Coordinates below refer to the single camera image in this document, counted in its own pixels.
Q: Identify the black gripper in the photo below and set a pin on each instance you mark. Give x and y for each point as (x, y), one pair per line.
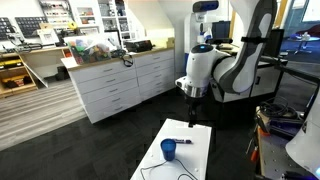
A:
(192, 105)

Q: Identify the purple and white marker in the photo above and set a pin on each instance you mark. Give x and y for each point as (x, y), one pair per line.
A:
(183, 141)

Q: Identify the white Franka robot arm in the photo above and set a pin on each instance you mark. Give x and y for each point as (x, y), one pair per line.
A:
(240, 66)

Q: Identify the blue plastic cup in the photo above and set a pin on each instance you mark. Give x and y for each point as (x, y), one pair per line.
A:
(168, 151)

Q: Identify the white spray bottle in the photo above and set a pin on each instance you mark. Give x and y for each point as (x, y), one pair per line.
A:
(208, 35)

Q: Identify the white drawer cabinet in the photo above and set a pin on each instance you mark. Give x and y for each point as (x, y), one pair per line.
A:
(110, 90)

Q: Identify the robot mounting table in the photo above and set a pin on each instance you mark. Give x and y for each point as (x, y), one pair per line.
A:
(273, 160)

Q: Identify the dark blue flat box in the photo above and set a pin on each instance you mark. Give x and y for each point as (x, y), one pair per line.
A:
(283, 125)

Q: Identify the black box device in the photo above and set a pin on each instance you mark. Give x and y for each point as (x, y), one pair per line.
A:
(138, 46)

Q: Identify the small dark monitor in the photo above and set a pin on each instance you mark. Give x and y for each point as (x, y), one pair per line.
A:
(220, 30)

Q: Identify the large black monitor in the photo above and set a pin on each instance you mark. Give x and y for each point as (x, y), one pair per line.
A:
(275, 43)

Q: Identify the clear bag of colourful items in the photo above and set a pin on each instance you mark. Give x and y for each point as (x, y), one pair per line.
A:
(88, 50)

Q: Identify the round glass table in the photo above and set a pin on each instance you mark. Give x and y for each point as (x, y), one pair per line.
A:
(303, 39)

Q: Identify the black bag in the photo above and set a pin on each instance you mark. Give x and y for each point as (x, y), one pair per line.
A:
(62, 73)

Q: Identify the white shelf unit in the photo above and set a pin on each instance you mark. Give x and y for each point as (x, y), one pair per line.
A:
(100, 16)

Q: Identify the wooden workbench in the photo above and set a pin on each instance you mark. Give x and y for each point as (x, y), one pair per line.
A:
(43, 58)

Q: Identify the white slanted panel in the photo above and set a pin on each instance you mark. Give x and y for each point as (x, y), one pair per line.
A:
(35, 73)

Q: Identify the white framed paper sign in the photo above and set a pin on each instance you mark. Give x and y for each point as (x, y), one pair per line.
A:
(47, 36)

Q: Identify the black tool pegboard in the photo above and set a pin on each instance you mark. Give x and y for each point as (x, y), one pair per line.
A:
(31, 26)

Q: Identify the yellow and black tool case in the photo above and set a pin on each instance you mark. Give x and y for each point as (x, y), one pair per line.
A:
(11, 63)

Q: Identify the black aluminium frame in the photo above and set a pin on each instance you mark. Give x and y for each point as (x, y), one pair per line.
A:
(293, 71)

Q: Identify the wall mounted parts organizer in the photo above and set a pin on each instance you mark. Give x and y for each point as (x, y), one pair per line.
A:
(56, 13)

